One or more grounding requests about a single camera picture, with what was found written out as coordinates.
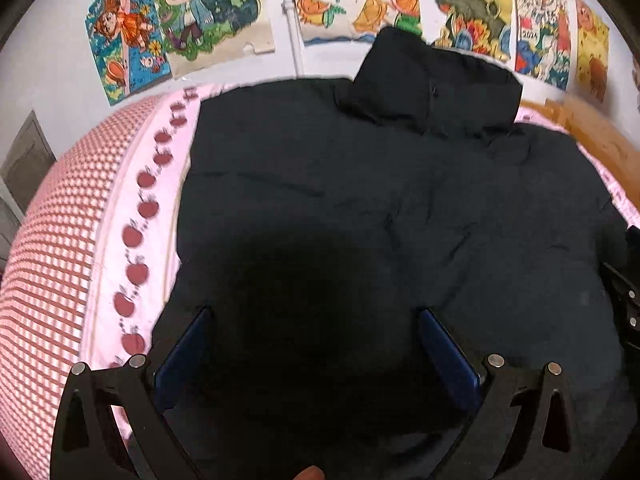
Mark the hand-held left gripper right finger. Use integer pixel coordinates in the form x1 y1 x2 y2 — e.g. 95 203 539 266
417 307 583 480

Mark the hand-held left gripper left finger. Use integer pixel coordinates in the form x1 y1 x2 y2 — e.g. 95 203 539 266
50 305 216 480

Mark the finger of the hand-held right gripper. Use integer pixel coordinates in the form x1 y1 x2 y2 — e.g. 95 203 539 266
600 260 640 351

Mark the black puffer jacket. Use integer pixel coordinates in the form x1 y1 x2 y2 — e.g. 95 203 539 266
150 26 637 480

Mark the red checked apple print bedsheet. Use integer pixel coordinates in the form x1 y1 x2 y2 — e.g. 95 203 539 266
0 82 640 480

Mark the grey door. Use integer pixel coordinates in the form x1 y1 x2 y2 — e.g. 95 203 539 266
0 110 58 263

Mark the wooden bed frame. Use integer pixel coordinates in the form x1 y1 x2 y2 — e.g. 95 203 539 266
520 94 640 196

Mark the orange cartoon animal wall poster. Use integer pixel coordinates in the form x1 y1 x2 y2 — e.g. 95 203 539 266
574 0 612 104

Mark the red and blue wall poster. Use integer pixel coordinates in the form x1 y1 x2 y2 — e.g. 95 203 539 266
507 0 572 92

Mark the orange-haired girl wall poster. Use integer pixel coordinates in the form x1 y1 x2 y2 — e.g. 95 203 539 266
84 0 175 107

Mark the blonde cartoon figure wall poster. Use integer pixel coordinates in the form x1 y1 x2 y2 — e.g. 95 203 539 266
149 0 277 79

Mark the white wall pipe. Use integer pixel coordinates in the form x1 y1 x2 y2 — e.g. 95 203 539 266
276 0 307 80

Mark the orange fruit wall poster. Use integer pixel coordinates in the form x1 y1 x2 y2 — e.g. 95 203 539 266
285 0 426 47

